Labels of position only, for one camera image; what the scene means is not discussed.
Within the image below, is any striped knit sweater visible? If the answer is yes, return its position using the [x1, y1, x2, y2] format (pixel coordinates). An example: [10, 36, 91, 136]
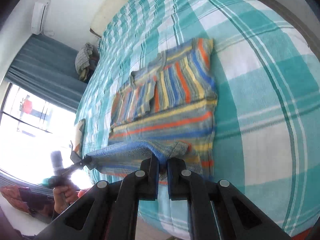
[82, 38, 217, 179]

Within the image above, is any grey folded clothes pile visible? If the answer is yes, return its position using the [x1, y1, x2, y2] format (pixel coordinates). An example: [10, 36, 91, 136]
[75, 42, 100, 83]

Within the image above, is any person's left hand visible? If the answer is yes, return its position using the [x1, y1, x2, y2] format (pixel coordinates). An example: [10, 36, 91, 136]
[53, 185, 78, 214]

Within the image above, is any patterned cream pillow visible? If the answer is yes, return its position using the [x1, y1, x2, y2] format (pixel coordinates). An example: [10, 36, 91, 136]
[72, 119, 86, 156]

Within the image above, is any teal plaid bedspread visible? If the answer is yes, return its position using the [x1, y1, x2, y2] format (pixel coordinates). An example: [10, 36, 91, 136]
[76, 0, 319, 239]

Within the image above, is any blue curtain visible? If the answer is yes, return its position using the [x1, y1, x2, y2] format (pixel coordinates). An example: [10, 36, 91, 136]
[4, 34, 87, 113]

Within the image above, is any white air conditioner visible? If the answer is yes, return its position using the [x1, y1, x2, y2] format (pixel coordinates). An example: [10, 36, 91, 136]
[30, 0, 50, 35]

